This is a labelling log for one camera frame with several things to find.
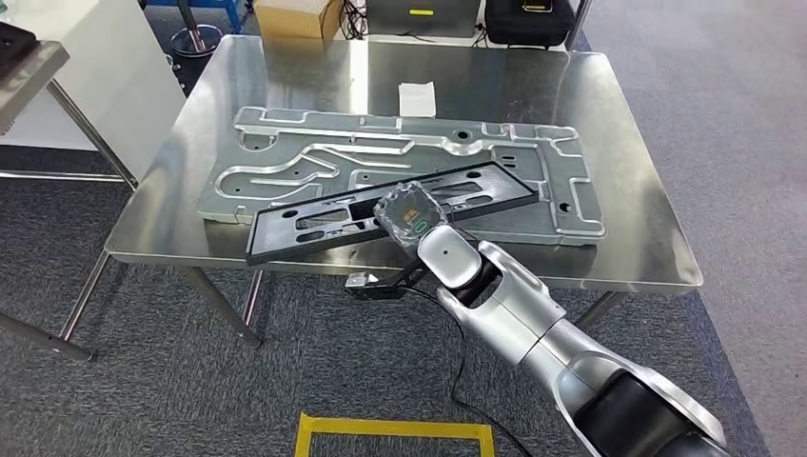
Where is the grey machined metal plate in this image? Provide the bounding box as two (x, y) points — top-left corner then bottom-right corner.
(196, 106), (608, 246)

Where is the black case yellow label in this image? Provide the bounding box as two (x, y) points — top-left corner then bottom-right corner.
(483, 0), (576, 50)

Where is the dark grey case yellow label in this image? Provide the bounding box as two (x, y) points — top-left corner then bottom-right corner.
(365, 0), (482, 39)

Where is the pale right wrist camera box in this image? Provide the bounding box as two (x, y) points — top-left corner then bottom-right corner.
(344, 259), (430, 302)

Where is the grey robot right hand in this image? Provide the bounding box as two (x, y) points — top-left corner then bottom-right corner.
(373, 181), (450, 248)

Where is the white paper sheet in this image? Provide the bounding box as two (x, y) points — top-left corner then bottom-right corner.
(398, 80), (438, 119)

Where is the black cable bundle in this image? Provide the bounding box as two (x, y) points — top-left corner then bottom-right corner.
(340, 0), (368, 40)

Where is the black plastic plate part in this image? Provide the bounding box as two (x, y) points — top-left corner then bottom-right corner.
(244, 160), (541, 267)

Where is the stainless steel table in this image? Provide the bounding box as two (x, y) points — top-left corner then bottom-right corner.
(0, 38), (140, 364)

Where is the brown cardboard box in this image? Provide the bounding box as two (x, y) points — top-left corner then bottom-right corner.
(253, 0), (345, 42)

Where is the stainless steel workbench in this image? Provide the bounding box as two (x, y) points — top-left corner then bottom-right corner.
(58, 34), (704, 350)

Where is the white cabinet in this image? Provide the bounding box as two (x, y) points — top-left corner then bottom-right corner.
(0, 0), (188, 181)

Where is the black camera cable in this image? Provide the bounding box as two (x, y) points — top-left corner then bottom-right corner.
(403, 287), (537, 457)

